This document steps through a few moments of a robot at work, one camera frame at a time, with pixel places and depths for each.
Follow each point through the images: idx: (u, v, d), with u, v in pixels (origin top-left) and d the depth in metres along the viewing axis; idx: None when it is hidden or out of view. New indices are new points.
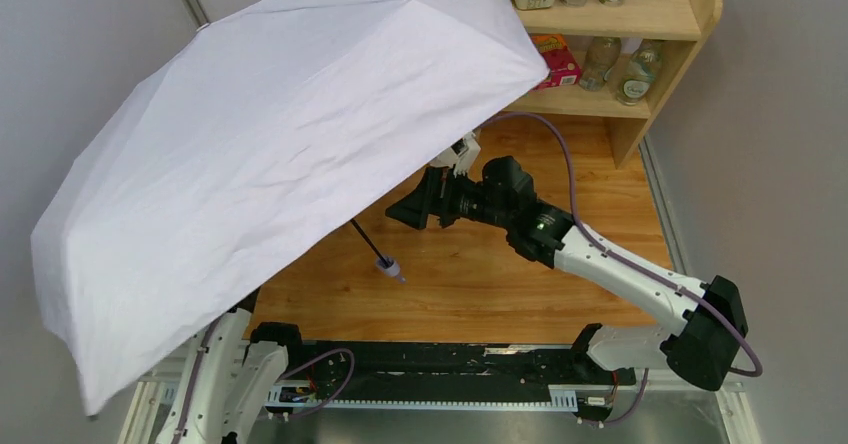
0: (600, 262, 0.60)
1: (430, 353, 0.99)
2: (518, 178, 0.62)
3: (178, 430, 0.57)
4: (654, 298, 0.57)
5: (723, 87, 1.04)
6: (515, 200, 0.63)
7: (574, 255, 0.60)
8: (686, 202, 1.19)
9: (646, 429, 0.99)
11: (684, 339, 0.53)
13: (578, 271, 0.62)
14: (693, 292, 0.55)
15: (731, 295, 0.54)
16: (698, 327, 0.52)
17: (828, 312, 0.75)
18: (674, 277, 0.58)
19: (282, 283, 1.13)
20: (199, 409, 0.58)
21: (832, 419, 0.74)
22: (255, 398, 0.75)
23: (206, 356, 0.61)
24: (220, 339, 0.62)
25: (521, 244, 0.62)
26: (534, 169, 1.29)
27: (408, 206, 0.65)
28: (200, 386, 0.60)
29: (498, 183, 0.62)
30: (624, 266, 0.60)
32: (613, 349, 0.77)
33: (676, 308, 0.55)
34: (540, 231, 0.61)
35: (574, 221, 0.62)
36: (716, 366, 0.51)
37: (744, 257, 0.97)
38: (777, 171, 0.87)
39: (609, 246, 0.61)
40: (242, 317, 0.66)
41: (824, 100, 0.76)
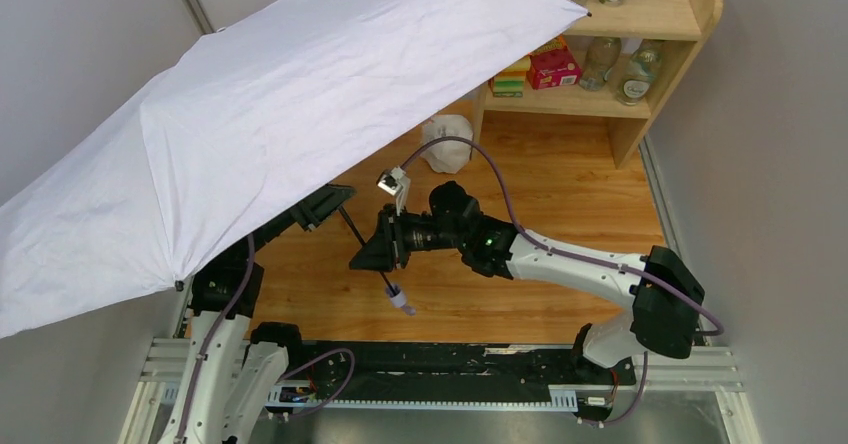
0: (547, 261, 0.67)
1: (430, 353, 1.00)
2: (464, 205, 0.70)
3: (179, 438, 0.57)
4: (602, 280, 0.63)
5: (723, 87, 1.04)
6: (466, 224, 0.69)
7: (524, 264, 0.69)
8: (686, 202, 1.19)
9: (646, 430, 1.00)
11: (638, 312, 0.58)
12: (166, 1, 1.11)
13: (532, 273, 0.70)
14: (634, 268, 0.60)
15: (669, 261, 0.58)
16: (645, 301, 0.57)
17: (827, 312, 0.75)
18: (616, 257, 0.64)
19: (282, 283, 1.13)
20: (199, 416, 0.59)
21: (832, 419, 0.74)
22: (255, 401, 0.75)
23: (205, 363, 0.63)
24: (219, 345, 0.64)
25: (476, 264, 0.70)
26: (534, 169, 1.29)
27: (370, 253, 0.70)
28: (199, 393, 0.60)
29: (447, 210, 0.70)
30: (569, 259, 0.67)
32: (603, 347, 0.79)
33: (621, 286, 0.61)
34: (488, 248, 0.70)
35: (520, 232, 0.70)
36: (671, 329, 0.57)
37: (743, 258, 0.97)
38: (777, 171, 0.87)
39: (553, 244, 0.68)
40: (240, 324, 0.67)
41: (824, 101, 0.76)
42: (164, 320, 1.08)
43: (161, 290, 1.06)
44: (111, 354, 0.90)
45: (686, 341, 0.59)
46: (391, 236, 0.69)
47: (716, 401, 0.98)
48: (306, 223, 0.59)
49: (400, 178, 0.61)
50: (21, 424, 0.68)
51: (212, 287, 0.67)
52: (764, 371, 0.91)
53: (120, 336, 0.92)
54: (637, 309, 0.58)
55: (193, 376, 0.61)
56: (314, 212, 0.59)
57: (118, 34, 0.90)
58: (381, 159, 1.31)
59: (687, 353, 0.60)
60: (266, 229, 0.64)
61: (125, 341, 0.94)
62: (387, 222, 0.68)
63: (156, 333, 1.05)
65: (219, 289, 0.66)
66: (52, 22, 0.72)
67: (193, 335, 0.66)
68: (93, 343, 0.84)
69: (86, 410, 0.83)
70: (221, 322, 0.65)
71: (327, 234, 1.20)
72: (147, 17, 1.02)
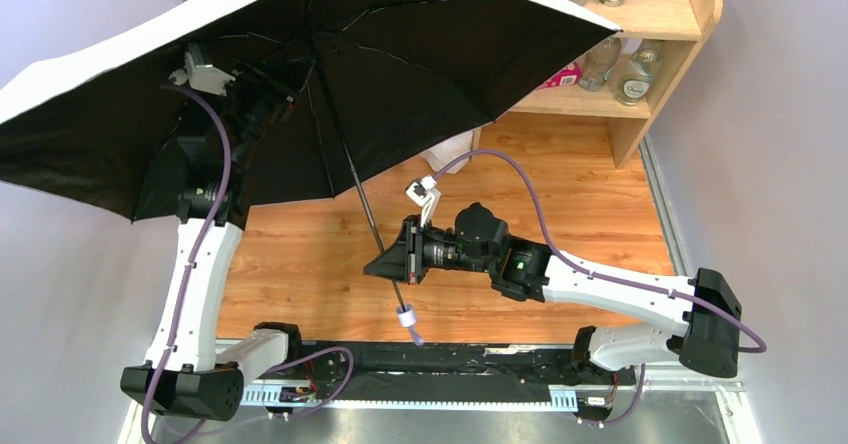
0: (587, 285, 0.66)
1: (430, 353, 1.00)
2: (488, 227, 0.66)
3: (168, 346, 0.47)
4: (650, 307, 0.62)
5: (722, 86, 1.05)
6: (493, 251, 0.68)
7: (563, 289, 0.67)
8: (686, 201, 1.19)
9: (646, 429, 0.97)
11: (691, 338, 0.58)
12: (170, 1, 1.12)
13: (568, 298, 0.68)
14: (685, 293, 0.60)
15: (717, 284, 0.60)
16: (701, 328, 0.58)
17: (828, 312, 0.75)
18: (661, 280, 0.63)
19: (283, 283, 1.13)
20: (190, 324, 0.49)
21: (834, 420, 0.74)
22: (261, 348, 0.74)
23: (195, 271, 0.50)
24: (209, 253, 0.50)
25: (507, 288, 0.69)
26: (534, 169, 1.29)
27: (391, 262, 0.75)
28: (189, 299, 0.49)
29: (475, 236, 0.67)
30: (610, 284, 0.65)
32: (614, 353, 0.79)
33: (675, 313, 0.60)
34: (520, 271, 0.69)
35: (553, 254, 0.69)
36: (729, 354, 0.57)
37: (745, 253, 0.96)
38: (781, 160, 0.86)
39: (593, 268, 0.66)
40: (234, 231, 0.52)
41: (823, 99, 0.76)
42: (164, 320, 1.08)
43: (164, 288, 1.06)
44: (110, 355, 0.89)
45: (736, 363, 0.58)
46: (412, 247, 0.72)
47: (716, 401, 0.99)
48: (284, 96, 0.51)
49: (430, 188, 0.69)
50: (17, 425, 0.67)
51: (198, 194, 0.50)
52: (765, 370, 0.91)
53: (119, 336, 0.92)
54: (692, 337, 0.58)
55: (181, 286, 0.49)
56: (287, 85, 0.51)
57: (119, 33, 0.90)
58: None
59: (734, 375, 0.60)
60: (256, 124, 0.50)
61: (123, 341, 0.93)
62: (409, 230, 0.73)
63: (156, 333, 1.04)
65: (208, 193, 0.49)
66: (48, 21, 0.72)
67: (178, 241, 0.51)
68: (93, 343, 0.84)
69: (82, 410, 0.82)
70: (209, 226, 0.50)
71: (326, 234, 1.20)
72: (150, 15, 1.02)
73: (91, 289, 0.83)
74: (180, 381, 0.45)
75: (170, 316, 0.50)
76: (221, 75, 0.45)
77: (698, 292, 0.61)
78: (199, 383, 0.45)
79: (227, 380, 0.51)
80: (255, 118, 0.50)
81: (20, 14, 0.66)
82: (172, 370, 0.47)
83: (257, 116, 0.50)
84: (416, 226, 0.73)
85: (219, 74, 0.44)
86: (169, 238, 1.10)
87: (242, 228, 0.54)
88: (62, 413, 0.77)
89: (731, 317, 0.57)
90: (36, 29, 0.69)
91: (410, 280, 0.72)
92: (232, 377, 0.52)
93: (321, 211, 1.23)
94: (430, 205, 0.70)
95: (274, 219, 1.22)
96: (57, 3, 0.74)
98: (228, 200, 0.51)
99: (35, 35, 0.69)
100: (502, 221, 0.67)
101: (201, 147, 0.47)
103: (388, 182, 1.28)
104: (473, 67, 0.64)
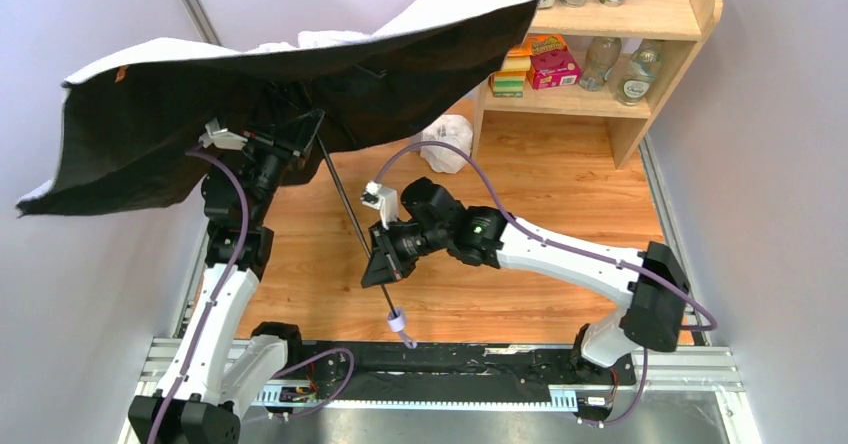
0: (540, 252, 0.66)
1: (430, 352, 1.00)
2: (431, 196, 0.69)
3: (180, 375, 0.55)
4: (598, 276, 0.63)
5: (724, 86, 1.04)
6: (438, 216, 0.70)
7: (517, 255, 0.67)
8: (686, 202, 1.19)
9: (646, 429, 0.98)
11: (635, 310, 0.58)
12: (172, 1, 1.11)
13: (522, 264, 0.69)
14: (631, 262, 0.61)
15: (666, 258, 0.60)
16: (642, 298, 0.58)
17: (827, 312, 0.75)
18: (612, 252, 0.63)
19: (283, 283, 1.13)
20: (203, 357, 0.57)
21: (832, 420, 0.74)
22: (257, 376, 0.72)
23: (214, 310, 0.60)
24: (229, 294, 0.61)
25: (465, 254, 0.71)
26: (534, 169, 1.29)
27: (376, 269, 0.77)
28: (205, 335, 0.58)
29: (414, 203, 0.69)
30: (563, 251, 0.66)
32: (602, 347, 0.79)
33: (620, 282, 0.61)
34: (476, 236, 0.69)
35: (508, 221, 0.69)
36: (669, 328, 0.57)
37: (744, 257, 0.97)
38: (781, 165, 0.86)
39: (546, 235, 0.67)
40: (251, 279, 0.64)
41: (819, 99, 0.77)
42: (164, 319, 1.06)
43: (165, 288, 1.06)
44: (111, 355, 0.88)
45: (676, 338, 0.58)
46: (384, 248, 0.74)
47: (716, 401, 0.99)
48: (291, 152, 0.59)
49: (377, 192, 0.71)
50: (20, 425, 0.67)
51: (227, 242, 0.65)
52: (765, 370, 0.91)
53: (124, 335, 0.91)
54: (636, 308, 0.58)
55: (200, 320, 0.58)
56: (289, 143, 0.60)
57: (118, 34, 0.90)
58: (381, 158, 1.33)
59: (674, 351, 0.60)
60: (266, 182, 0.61)
61: (126, 342, 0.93)
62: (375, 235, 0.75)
63: (156, 333, 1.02)
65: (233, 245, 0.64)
66: (42, 22, 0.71)
67: (203, 284, 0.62)
68: (97, 342, 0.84)
69: (89, 409, 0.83)
70: (232, 270, 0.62)
71: (326, 234, 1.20)
72: (150, 15, 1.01)
73: (98, 289, 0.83)
74: (188, 412, 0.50)
75: (186, 349, 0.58)
76: (236, 139, 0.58)
77: (646, 263, 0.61)
78: (203, 412, 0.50)
79: (226, 423, 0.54)
80: (267, 176, 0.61)
81: (13, 14, 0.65)
82: (180, 399, 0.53)
83: (269, 173, 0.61)
84: (379, 231, 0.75)
85: (233, 136, 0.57)
86: (172, 236, 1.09)
87: (260, 276, 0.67)
88: (65, 414, 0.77)
89: (675, 289, 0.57)
90: (32, 30, 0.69)
91: (400, 276, 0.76)
92: (231, 421, 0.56)
93: (321, 211, 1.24)
94: (385, 203, 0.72)
95: (274, 219, 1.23)
96: (53, 2, 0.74)
98: (251, 249, 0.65)
99: (29, 35, 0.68)
100: (441, 187, 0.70)
101: (223, 215, 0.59)
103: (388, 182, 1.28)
104: (442, 74, 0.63)
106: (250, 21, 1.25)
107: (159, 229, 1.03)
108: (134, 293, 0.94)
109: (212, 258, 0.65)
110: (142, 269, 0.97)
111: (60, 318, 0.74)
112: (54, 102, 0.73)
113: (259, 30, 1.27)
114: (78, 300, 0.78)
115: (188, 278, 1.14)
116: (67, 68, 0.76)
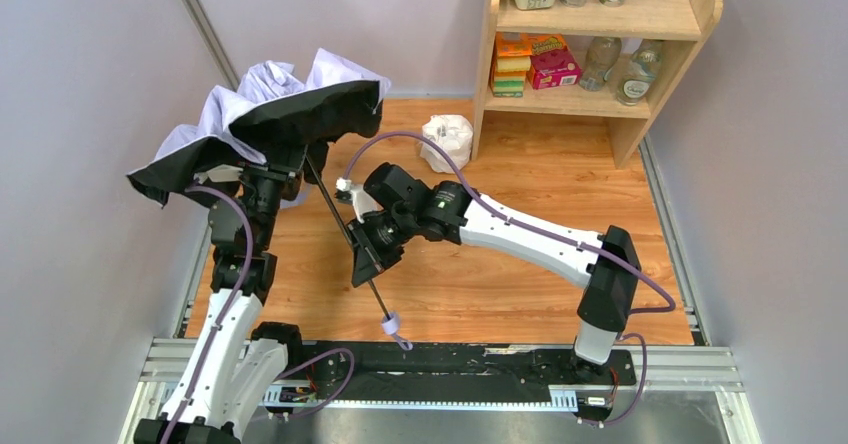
0: (502, 231, 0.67)
1: (430, 352, 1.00)
2: (390, 174, 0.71)
3: (185, 399, 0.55)
4: (559, 256, 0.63)
5: (723, 87, 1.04)
6: (397, 196, 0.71)
7: (480, 232, 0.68)
8: (686, 203, 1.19)
9: (646, 429, 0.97)
11: (591, 290, 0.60)
12: (173, 1, 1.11)
13: (483, 242, 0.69)
14: (592, 245, 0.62)
15: (624, 243, 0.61)
16: (598, 279, 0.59)
17: (827, 313, 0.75)
18: (574, 234, 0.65)
19: (282, 283, 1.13)
20: (207, 381, 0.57)
21: (833, 421, 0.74)
22: (253, 390, 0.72)
23: (218, 334, 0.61)
24: (233, 319, 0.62)
25: (426, 228, 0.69)
26: (534, 169, 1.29)
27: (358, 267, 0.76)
28: (209, 359, 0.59)
29: (374, 186, 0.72)
30: (527, 232, 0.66)
32: (594, 342, 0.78)
33: (579, 263, 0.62)
34: (439, 210, 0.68)
35: (468, 195, 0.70)
36: (618, 308, 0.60)
37: (744, 258, 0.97)
38: (781, 166, 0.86)
39: (511, 215, 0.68)
40: (255, 304, 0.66)
41: (820, 99, 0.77)
42: (164, 319, 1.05)
43: (165, 288, 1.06)
44: (112, 356, 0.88)
45: (624, 318, 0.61)
46: (363, 243, 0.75)
47: (716, 401, 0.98)
48: (287, 173, 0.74)
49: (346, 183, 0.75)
50: (21, 427, 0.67)
51: (231, 268, 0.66)
52: (766, 371, 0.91)
53: (124, 335, 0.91)
54: (592, 288, 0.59)
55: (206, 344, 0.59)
56: (286, 165, 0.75)
57: (118, 34, 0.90)
58: (381, 159, 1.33)
59: (621, 330, 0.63)
60: (264, 203, 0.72)
61: (126, 342, 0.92)
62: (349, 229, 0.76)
63: (156, 333, 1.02)
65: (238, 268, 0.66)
66: (42, 23, 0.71)
67: (208, 308, 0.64)
68: (97, 343, 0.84)
69: (90, 410, 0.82)
70: (236, 297, 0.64)
71: (326, 234, 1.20)
72: (151, 14, 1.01)
73: (98, 288, 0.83)
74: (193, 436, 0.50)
75: (190, 373, 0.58)
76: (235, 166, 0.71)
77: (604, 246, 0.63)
78: (207, 439, 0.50)
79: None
80: (264, 199, 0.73)
81: (13, 15, 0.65)
82: (184, 422, 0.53)
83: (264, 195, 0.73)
84: (355, 225, 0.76)
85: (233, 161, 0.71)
86: (172, 237, 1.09)
87: (263, 301, 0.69)
88: (65, 416, 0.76)
89: (631, 270, 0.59)
90: (31, 30, 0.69)
91: (380, 267, 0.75)
92: None
93: (322, 212, 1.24)
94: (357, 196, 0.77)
95: None
96: (52, 3, 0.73)
98: (256, 274, 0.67)
99: (28, 34, 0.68)
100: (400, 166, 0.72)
101: (229, 243, 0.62)
103: None
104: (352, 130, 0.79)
106: (250, 21, 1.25)
107: (159, 229, 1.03)
108: (134, 294, 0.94)
109: (218, 285, 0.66)
110: (142, 269, 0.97)
111: (61, 317, 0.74)
112: (54, 102, 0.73)
113: (259, 30, 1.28)
114: (78, 300, 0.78)
115: (188, 279, 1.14)
116: (67, 68, 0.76)
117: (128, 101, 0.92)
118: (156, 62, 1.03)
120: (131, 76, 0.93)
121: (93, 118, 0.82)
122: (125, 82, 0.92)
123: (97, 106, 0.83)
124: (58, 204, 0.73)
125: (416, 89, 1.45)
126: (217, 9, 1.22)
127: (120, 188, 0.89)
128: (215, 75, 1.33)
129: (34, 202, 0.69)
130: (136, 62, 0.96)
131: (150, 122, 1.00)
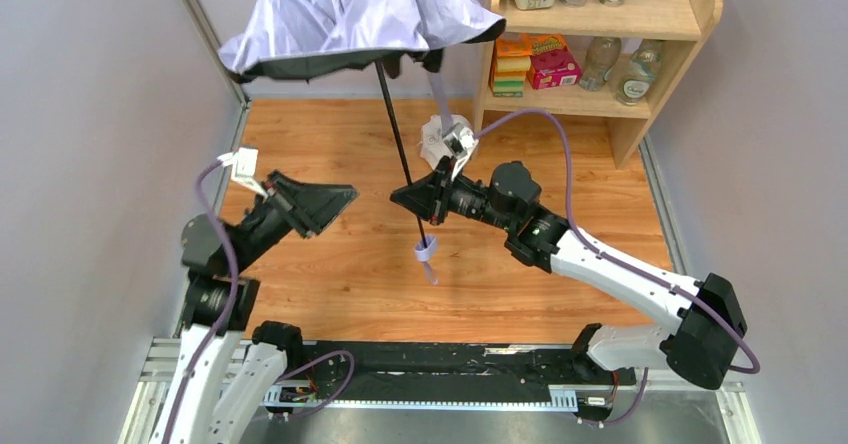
0: (594, 265, 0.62)
1: (430, 352, 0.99)
2: (528, 191, 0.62)
3: None
4: (649, 297, 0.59)
5: (723, 87, 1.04)
6: (519, 213, 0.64)
7: (569, 261, 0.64)
8: (686, 203, 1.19)
9: (646, 429, 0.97)
11: (681, 336, 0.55)
12: (172, 0, 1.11)
13: (575, 274, 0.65)
14: (687, 290, 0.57)
15: (724, 293, 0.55)
16: (688, 325, 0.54)
17: (827, 313, 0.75)
18: (667, 276, 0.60)
19: (282, 283, 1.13)
20: (181, 433, 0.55)
21: (833, 420, 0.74)
22: (247, 408, 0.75)
23: (192, 380, 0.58)
24: (207, 363, 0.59)
25: (518, 248, 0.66)
26: (534, 169, 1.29)
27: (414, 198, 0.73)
28: (184, 407, 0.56)
29: (508, 192, 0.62)
30: (619, 267, 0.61)
32: (614, 352, 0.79)
33: (671, 307, 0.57)
34: (536, 237, 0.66)
35: (569, 227, 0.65)
36: (712, 361, 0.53)
37: (745, 258, 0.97)
38: (782, 165, 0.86)
39: (603, 248, 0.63)
40: (232, 340, 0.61)
41: (820, 98, 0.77)
42: (163, 320, 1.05)
43: (165, 287, 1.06)
44: (112, 356, 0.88)
45: (721, 373, 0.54)
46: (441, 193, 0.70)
47: (716, 401, 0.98)
48: (305, 229, 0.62)
49: (467, 147, 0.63)
50: (20, 426, 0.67)
51: (204, 300, 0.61)
52: (766, 370, 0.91)
53: (122, 335, 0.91)
54: (681, 334, 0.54)
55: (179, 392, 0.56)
56: (314, 217, 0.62)
57: (117, 34, 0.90)
58: (381, 159, 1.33)
59: (716, 386, 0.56)
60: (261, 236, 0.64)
61: (126, 343, 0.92)
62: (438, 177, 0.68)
63: (156, 333, 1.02)
65: (213, 300, 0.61)
66: (38, 23, 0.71)
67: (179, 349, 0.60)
68: (97, 343, 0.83)
69: (89, 410, 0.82)
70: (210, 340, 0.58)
71: (326, 234, 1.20)
72: (150, 13, 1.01)
73: (98, 288, 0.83)
74: None
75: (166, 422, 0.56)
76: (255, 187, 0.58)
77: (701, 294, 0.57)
78: None
79: None
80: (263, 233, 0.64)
81: (10, 16, 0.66)
82: None
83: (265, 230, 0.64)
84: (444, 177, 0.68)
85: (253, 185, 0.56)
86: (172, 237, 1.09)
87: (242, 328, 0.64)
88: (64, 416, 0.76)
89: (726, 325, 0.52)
90: (28, 30, 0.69)
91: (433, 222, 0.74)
92: None
93: None
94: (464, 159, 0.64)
95: None
96: (49, 1, 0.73)
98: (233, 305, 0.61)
99: (25, 33, 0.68)
100: (541, 190, 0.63)
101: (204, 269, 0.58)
103: (387, 182, 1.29)
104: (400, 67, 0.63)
106: None
107: (159, 229, 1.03)
108: (133, 293, 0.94)
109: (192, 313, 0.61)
110: (141, 269, 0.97)
111: (61, 317, 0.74)
112: (53, 101, 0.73)
113: None
114: (79, 298, 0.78)
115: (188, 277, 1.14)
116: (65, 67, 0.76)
117: (126, 101, 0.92)
118: (156, 61, 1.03)
120: (130, 76, 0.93)
121: (93, 118, 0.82)
122: (125, 82, 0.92)
123: (97, 106, 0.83)
124: (58, 204, 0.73)
125: (417, 90, 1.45)
126: (216, 8, 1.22)
127: (119, 186, 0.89)
128: (217, 75, 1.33)
129: (34, 202, 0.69)
130: (136, 62, 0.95)
131: (149, 122, 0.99)
